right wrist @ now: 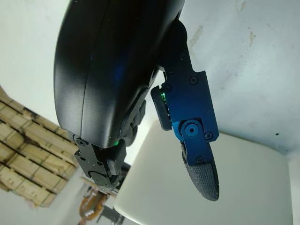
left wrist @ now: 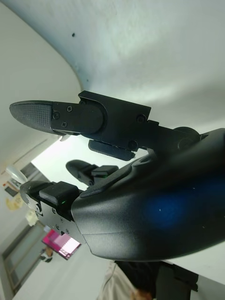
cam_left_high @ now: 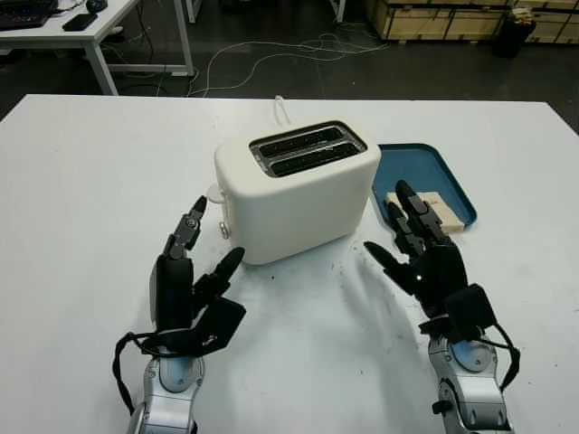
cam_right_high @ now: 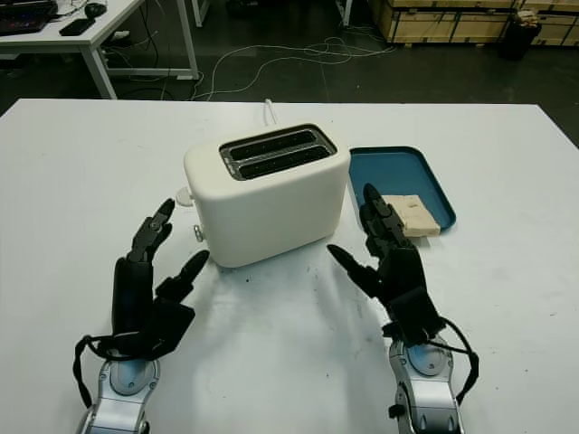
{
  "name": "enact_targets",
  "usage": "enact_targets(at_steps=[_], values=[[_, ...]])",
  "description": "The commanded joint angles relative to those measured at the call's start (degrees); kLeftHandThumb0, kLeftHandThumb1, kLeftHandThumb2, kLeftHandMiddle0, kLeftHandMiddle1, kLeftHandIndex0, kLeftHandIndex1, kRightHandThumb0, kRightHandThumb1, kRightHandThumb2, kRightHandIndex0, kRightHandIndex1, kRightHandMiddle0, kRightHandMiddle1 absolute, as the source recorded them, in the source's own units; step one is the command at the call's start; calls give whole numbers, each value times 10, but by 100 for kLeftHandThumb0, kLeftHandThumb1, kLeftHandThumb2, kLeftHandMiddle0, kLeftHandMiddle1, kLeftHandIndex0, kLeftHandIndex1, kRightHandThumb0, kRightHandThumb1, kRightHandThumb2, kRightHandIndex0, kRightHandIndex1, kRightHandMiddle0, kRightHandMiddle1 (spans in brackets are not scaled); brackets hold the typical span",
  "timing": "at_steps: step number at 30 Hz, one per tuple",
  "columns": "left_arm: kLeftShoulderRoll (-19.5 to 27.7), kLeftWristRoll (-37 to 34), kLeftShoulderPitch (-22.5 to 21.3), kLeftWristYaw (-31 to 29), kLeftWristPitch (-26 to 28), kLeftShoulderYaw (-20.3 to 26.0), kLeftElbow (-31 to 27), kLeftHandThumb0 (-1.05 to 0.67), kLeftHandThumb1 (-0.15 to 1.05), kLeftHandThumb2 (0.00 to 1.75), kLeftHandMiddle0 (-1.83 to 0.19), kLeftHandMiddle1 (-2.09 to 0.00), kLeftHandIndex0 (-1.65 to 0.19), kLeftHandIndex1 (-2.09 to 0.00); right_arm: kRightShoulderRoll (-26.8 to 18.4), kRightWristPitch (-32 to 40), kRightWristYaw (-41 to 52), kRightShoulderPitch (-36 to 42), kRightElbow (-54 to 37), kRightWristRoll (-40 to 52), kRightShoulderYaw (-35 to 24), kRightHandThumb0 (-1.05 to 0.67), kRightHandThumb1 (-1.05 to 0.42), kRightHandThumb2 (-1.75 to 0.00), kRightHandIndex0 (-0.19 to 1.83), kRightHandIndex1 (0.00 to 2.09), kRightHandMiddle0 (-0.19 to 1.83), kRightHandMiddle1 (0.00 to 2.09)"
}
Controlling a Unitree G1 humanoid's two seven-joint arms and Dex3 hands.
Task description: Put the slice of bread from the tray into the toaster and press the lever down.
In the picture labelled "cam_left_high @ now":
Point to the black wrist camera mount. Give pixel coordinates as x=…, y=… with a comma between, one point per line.
x=470, y=307
x=217, y=325

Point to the black phone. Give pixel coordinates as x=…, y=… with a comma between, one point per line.
x=79, y=21

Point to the large wooden crate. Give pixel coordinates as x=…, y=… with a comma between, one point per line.
x=429, y=22

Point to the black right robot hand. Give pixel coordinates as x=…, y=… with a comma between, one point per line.
x=439, y=271

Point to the cream white two-slot toaster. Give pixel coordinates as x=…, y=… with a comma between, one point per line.
x=294, y=212

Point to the silver toaster knob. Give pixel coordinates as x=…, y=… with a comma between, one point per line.
x=224, y=229

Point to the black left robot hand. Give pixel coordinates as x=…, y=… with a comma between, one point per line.
x=172, y=294

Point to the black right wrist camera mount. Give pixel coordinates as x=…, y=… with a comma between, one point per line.
x=470, y=307

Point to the slice of white bread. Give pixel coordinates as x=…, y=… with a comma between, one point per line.
x=452, y=221

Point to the blue plastic tray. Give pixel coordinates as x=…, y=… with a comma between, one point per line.
x=416, y=167

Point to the black computer mouse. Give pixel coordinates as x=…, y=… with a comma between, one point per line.
x=96, y=5

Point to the white toaster lever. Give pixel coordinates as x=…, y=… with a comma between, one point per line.
x=213, y=193

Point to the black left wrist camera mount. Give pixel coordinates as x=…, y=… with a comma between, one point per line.
x=217, y=325

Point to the black waste bin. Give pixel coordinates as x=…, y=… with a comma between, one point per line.
x=511, y=38

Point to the white office desk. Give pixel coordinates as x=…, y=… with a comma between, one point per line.
x=68, y=36

